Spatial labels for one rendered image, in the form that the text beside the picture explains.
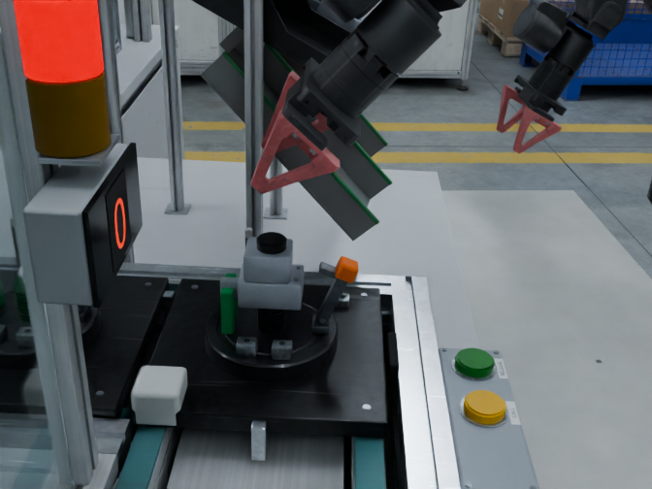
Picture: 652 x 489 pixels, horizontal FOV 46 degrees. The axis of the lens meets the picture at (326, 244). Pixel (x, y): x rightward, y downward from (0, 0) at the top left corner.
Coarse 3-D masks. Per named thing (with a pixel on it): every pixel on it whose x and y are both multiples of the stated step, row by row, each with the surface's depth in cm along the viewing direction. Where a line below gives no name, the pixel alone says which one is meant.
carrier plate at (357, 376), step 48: (192, 288) 91; (192, 336) 83; (192, 384) 76; (240, 384) 76; (288, 384) 76; (336, 384) 77; (384, 384) 77; (288, 432) 73; (336, 432) 73; (384, 432) 73
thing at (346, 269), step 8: (344, 256) 79; (320, 264) 78; (328, 264) 79; (344, 264) 77; (352, 264) 78; (320, 272) 78; (328, 272) 78; (336, 272) 78; (344, 272) 77; (352, 272) 77; (336, 280) 78; (344, 280) 78; (352, 280) 78; (336, 288) 79; (328, 296) 79; (336, 296) 79; (328, 304) 80; (336, 304) 80; (320, 312) 80; (328, 312) 80; (320, 320) 80; (328, 320) 81
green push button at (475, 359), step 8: (464, 352) 82; (472, 352) 82; (480, 352) 82; (456, 360) 81; (464, 360) 81; (472, 360) 81; (480, 360) 81; (488, 360) 81; (464, 368) 80; (472, 368) 80; (480, 368) 80; (488, 368) 80; (472, 376) 80; (480, 376) 80
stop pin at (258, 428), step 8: (256, 424) 72; (264, 424) 72; (256, 432) 72; (264, 432) 72; (256, 440) 72; (264, 440) 72; (256, 448) 73; (264, 448) 73; (256, 456) 73; (264, 456) 73
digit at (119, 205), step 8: (120, 176) 55; (120, 184) 55; (112, 192) 53; (120, 192) 55; (112, 200) 53; (120, 200) 55; (112, 208) 53; (120, 208) 55; (112, 216) 53; (120, 216) 55; (128, 216) 57; (112, 224) 53; (120, 224) 55; (128, 224) 57; (112, 232) 53; (120, 232) 55; (128, 232) 58; (112, 240) 53; (120, 240) 56; (128, 240) 58; (112, 248) 53; (120, 248) 56; (120, 256) 56
